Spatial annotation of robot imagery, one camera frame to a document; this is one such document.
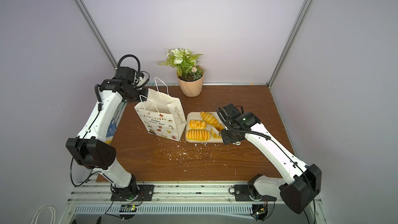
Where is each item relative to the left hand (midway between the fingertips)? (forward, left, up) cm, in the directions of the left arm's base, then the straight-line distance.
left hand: (148, 94), depth 82 cm
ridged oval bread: (-2, -35, -22) cm, 41 cm away
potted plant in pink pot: (+27, -20, -10) cm, 35 cm away
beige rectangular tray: (+2, -21, -24) cm, 32 cm away
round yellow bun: (-14, -37, -18) cm, 43 cm away
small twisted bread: (-7, -27, -20) cm, 34 cm away
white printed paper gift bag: (-13, -10, -1) cm, 16 cm away
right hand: (-15, -44, -7) cm, 47 cm away
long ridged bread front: (-13, -27, -22) cm, 37 cm away
